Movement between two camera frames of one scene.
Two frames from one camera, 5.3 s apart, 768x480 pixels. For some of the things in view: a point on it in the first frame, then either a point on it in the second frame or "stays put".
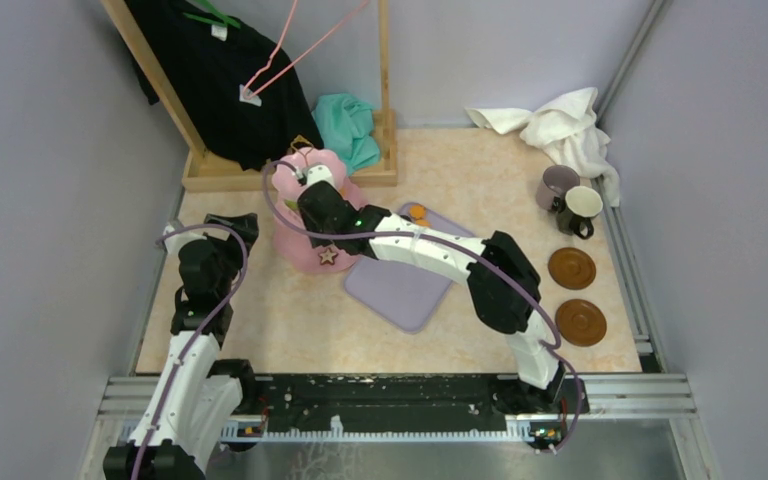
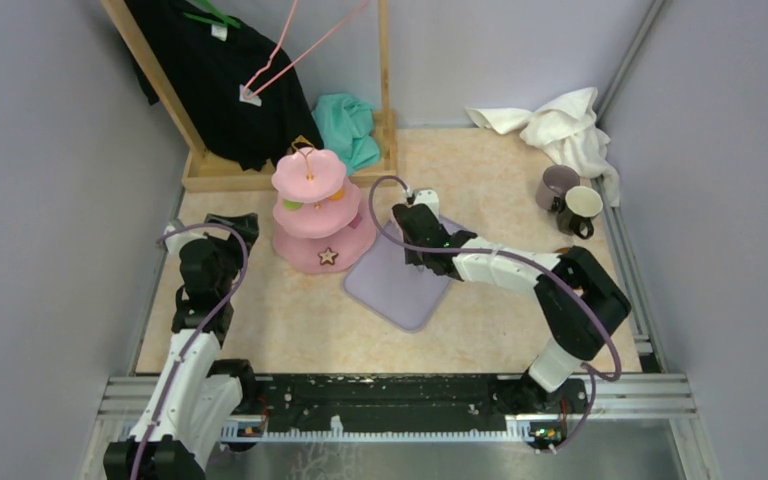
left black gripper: (244, 224) stays put
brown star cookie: (327, 257) stays put
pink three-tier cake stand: (297, 249) stays put
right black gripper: (305, 217) → (412, 258)
